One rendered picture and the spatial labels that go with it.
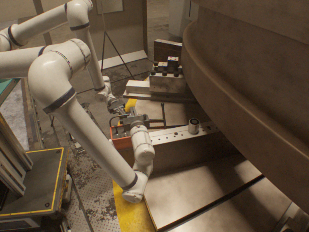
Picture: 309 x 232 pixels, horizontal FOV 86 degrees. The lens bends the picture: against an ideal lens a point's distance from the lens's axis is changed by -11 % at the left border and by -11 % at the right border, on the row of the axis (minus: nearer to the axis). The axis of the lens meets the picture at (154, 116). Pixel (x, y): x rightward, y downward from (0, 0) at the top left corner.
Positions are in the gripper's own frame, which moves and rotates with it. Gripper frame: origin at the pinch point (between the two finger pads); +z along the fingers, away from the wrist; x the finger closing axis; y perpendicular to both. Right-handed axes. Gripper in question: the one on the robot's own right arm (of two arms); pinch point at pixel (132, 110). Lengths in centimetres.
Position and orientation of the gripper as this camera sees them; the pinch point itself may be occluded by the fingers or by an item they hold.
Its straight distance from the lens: 104.4
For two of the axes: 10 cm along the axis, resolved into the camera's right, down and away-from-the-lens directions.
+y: 0.0, -7.7, -6.3
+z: -2.5, -6.1, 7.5
